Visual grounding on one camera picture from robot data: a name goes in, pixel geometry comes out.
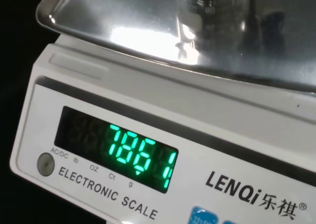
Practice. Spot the white electronic balance steel pan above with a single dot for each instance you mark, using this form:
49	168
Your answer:
172	115

